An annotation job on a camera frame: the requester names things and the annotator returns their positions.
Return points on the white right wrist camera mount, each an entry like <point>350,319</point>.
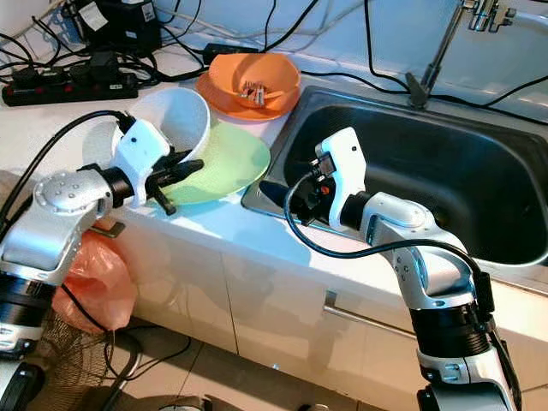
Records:
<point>342,167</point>

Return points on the small metal hardware pieces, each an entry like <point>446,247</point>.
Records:
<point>255,92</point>

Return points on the large black power adapter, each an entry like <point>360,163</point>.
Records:
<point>116,30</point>

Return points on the black mains plug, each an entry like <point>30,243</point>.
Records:
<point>101,64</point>

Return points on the orange plastic bag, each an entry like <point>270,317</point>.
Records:
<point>94,282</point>

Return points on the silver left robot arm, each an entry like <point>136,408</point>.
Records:
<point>43,244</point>

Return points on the white plastic bowl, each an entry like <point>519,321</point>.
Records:
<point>180,116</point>

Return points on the light green plate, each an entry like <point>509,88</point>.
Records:
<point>231,163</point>

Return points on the stainless steel sink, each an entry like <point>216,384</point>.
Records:
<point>462,163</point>

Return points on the chrome wall valve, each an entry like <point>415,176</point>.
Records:
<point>488,15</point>

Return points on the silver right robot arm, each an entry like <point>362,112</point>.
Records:
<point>411,223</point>

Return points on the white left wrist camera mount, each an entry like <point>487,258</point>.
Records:
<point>141,154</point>

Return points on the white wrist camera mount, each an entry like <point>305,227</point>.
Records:
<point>342,167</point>
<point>141,154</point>

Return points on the black power strip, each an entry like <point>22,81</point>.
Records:
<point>68,88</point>

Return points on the orange plastic bowl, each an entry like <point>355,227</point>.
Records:
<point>227,90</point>

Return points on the small black power brick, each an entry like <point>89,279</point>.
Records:
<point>227,51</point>

